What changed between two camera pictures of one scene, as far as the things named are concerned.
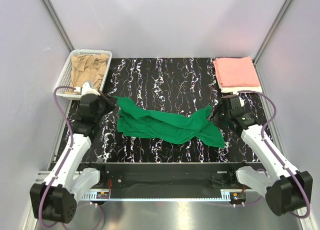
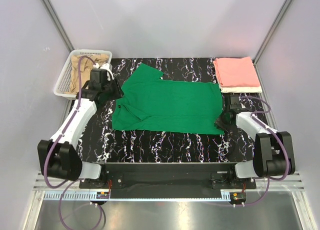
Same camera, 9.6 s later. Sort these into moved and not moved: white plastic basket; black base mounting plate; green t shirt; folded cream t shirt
Moved: green t shirt
Not moved: folded cream t shirt; white plastic basket; black base mounting plate
